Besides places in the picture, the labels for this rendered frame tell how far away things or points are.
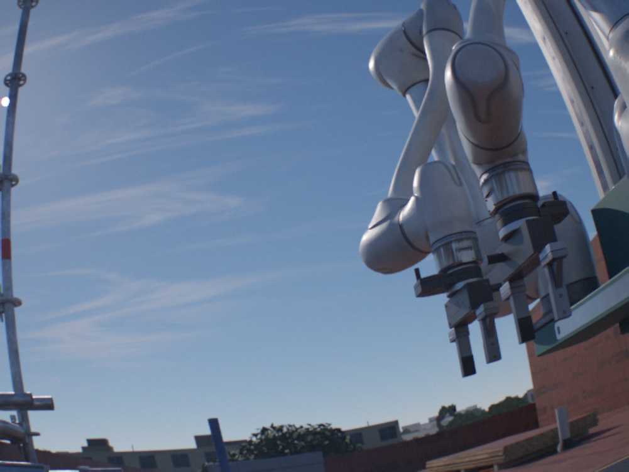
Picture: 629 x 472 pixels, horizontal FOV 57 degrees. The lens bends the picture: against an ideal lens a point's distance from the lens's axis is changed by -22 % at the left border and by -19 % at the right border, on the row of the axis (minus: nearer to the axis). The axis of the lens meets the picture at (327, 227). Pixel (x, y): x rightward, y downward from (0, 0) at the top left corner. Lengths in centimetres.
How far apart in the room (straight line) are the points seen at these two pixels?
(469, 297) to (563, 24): 77
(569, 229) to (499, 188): 46
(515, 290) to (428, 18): 79
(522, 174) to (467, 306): 30
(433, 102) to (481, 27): 54
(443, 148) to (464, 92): 77
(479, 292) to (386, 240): 25
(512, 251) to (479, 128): 20
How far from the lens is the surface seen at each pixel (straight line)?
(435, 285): 121
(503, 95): 85
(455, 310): 126
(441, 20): 160
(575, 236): 142
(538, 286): 145
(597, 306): 123
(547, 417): 1271
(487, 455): 667
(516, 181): 99
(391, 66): 170
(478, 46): 86
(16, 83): 282
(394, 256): 135
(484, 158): 100
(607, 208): 143
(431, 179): 127
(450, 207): 125
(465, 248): 124
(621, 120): 108
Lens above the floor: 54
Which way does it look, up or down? 20 degrees up
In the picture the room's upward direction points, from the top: 12 degrees counter-clockwise
